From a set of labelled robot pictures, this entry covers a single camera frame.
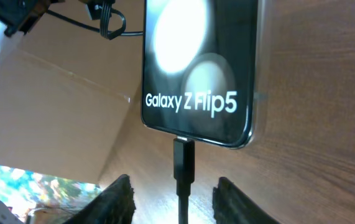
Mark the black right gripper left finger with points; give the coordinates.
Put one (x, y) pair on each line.
(114, 205)

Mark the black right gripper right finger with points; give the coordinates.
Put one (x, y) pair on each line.
(232, 206)

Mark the black Galaxy smartphone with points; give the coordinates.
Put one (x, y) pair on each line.
(198, 70)

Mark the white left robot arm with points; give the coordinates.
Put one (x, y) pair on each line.
(17, 18)

